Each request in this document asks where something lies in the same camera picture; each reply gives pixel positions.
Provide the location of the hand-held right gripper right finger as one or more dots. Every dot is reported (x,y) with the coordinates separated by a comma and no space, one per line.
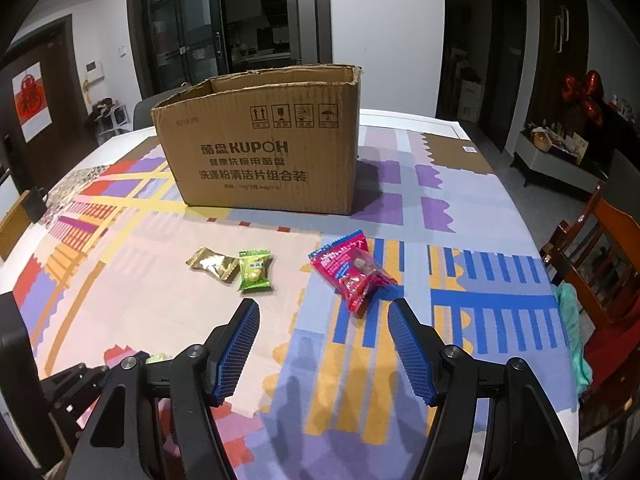
(412,355)

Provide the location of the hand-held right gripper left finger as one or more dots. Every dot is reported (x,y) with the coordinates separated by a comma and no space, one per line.
(235,355)

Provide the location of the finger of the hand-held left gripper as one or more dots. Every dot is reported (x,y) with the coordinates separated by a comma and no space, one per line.
(75,410)
(75,376)

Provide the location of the pale green candy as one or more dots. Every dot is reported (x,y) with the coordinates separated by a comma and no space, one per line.
(156,358)

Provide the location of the clear red snack packet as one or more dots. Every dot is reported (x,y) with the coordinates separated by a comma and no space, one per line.
(367,275)

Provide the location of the gold candy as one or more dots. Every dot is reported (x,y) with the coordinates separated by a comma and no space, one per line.
(212,264)

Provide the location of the pink snack packet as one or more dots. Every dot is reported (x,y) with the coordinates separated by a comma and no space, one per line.
(332,260)

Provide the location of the brown cardboard box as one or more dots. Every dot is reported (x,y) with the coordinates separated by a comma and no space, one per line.
(260,170)

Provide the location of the colourful patterned tablecloth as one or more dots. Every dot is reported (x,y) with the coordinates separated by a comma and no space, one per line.
(165,280)

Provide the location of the teal cloth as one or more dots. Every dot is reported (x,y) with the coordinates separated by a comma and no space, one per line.
(575,340)

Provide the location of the light wooden chair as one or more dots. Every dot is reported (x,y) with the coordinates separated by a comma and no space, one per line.
(15,217)

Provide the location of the red seat cushion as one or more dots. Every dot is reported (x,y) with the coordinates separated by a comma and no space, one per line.
(615,345)

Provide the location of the red-brown wooden chair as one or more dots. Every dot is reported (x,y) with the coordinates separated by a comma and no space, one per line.
(600,250)

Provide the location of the white low cabinet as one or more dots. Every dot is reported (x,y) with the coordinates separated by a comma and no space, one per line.
(555,167)

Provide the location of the woven basket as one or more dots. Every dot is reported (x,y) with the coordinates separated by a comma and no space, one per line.
(541,139)

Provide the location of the grey upholstered chair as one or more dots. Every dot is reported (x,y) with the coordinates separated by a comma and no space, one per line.
(142,115)

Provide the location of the white shoe rack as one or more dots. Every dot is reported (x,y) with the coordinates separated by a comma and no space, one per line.
(110,120)

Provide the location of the white paper bag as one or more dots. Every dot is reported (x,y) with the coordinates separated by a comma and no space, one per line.
(471,102)

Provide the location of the yellow gift box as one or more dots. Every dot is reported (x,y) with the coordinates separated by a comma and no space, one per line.
(577,147)

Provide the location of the dark brown entrance door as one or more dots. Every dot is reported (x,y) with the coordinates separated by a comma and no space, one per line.
(65,110)

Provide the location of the red and white door poster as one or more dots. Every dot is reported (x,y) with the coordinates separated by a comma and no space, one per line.
(32,102)

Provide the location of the dark grey side chair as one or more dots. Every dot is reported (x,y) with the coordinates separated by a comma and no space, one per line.
(627,180)

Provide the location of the dark interior door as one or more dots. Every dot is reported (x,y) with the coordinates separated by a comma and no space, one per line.
(509,70)

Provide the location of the white intercom panel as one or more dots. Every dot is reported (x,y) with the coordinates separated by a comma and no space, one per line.
(94,71)

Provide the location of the red foil balloons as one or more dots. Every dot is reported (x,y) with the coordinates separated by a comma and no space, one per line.
(582,97)

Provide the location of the black framed glass sliding door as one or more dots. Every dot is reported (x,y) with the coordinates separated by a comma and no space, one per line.
(175,25)

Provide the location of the black range hood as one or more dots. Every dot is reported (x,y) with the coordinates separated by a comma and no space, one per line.
(274,10)

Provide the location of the silver refrigerator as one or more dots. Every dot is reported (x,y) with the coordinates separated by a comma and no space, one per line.
(302,10)

